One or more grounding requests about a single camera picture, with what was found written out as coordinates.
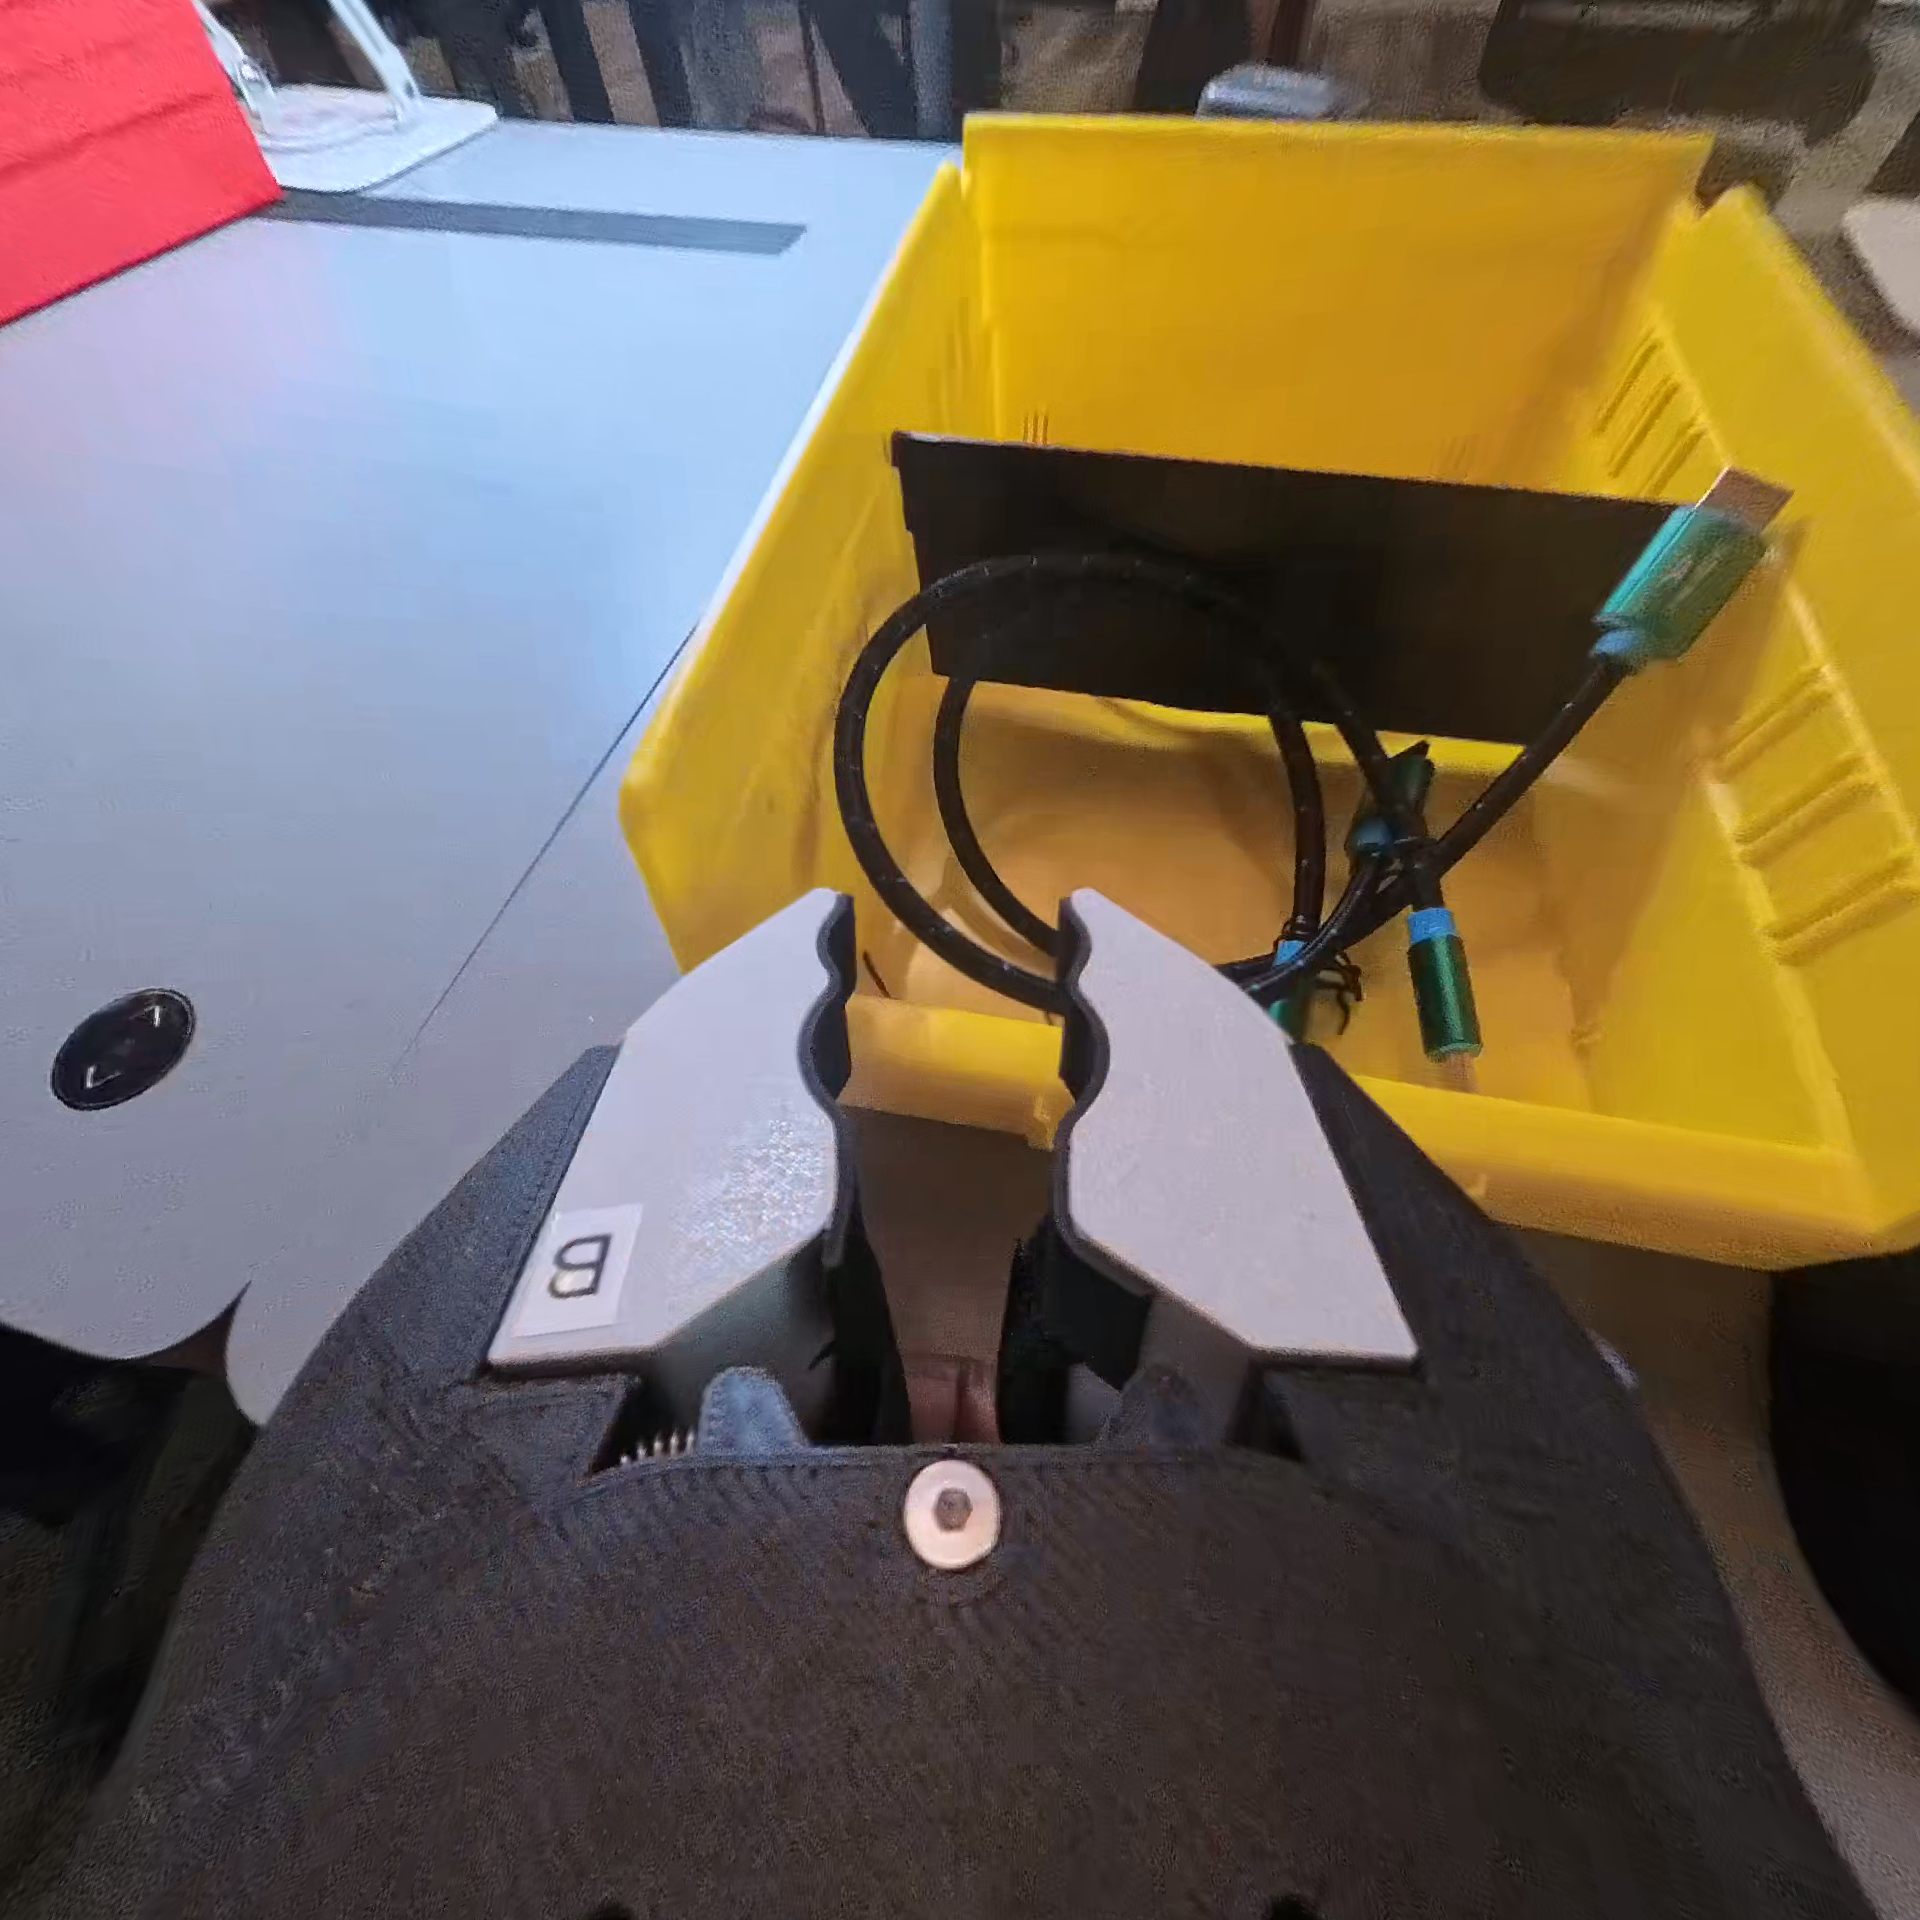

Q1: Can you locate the red plastic bin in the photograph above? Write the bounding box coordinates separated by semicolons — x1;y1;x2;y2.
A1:
0;0;286;326

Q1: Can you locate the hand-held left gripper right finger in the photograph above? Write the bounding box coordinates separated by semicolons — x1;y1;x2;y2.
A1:
1054;886;1419;1372

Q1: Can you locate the yellow plastic bin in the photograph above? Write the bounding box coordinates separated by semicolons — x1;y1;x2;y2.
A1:
619;114;1920;1271

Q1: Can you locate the black bin divider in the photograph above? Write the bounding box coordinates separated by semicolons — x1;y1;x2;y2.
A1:
886;431;1699;746

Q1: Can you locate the white stand with flat base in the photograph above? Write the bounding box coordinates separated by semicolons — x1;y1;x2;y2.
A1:
194;0;500;196

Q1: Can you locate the grey box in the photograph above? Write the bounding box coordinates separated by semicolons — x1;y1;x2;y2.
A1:
1197;63;1369;127

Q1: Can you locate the person's left hand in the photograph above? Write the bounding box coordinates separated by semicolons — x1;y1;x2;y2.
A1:
899;1339;1004;1444

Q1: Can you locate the round black desk button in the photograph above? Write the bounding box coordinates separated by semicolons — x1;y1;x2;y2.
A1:
46;986;198;1110

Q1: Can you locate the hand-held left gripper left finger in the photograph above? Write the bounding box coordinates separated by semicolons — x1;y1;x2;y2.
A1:
487;886;860;1378

